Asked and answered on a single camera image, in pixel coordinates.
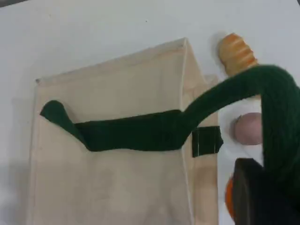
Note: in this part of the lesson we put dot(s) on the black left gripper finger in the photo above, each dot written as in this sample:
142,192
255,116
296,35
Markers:
253,201

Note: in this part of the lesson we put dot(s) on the ridged golden bread roll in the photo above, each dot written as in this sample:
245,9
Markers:
236,54

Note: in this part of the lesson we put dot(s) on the pink round pastry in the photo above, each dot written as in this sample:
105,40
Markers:
248,129

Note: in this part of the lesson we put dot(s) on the orange with stem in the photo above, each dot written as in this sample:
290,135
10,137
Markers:
229,199

